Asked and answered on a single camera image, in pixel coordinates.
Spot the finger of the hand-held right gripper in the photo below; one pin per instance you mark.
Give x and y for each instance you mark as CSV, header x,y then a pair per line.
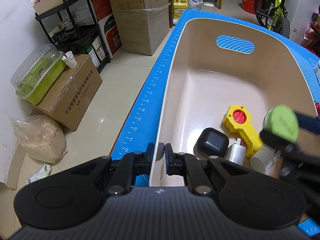
x,y
275,140
308,122

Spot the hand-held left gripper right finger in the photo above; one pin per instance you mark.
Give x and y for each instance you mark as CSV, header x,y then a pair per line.
x,y
170,156

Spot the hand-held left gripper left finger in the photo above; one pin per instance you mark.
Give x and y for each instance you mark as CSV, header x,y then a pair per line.
x,y
150,152

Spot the green round tin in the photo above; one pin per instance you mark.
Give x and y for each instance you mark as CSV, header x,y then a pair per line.
x,y
281,122

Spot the white pill bottle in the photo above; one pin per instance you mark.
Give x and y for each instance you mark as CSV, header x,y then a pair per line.
x,y
260,161

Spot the yellow toy with red dial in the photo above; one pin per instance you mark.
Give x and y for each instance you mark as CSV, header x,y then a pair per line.
x,y
247,135

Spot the white charger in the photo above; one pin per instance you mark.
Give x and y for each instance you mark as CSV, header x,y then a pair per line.
x,y
236,153

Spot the black earbud case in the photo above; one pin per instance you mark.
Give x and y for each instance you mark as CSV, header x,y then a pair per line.
x,y
211,142

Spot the beige plastic basket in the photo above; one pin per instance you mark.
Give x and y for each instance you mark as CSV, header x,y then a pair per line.
x,y
212,92

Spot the blue silicone mat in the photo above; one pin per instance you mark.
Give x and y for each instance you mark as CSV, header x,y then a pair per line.
x,y
155,85

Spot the red gift bags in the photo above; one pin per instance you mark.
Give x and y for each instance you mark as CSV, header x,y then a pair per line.
x,y
312,32

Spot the white freezer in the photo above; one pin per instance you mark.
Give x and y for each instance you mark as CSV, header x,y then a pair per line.
x,y
300,30

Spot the printed brown cardboard box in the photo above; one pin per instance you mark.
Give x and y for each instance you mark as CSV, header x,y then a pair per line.
x,y
72,97

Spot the clear bag of sawdust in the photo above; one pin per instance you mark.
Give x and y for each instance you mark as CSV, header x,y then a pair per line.
x,y
40,140

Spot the white sock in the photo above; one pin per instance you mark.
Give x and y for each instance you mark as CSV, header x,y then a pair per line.
x,y
40,173

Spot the green and black bicycle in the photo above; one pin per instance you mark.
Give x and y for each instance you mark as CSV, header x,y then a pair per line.
x,y
277,10

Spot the white paper cup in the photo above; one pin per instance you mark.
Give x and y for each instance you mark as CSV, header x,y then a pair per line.
x,y
69,60

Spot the red and white box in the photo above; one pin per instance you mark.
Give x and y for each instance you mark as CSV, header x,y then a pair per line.
x,y
110,30

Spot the red bucket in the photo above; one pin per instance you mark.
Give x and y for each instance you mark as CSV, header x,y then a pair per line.
x,y
250,1

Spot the green container with clear lid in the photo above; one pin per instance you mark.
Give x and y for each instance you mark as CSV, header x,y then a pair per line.
x,y
37,77

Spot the large cardboard box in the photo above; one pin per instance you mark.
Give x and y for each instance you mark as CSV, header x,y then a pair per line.
x,y
140,17

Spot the black metal cart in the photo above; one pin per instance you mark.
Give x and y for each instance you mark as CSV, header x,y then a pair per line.
x,y
75,32

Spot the yellow detergent bottle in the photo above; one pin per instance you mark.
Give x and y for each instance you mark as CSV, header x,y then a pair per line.
x,y
180,10

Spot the clear plastic bag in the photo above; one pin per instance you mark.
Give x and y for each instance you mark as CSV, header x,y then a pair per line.
x,y
195,0

